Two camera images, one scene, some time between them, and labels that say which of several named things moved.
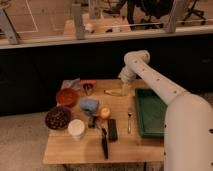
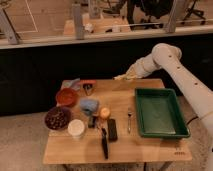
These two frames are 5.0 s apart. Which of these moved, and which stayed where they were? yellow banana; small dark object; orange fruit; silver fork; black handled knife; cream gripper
Moved: yellow banana; cream gripper
Stayed: black handled knife; silver fork; orange fruit; small dark object
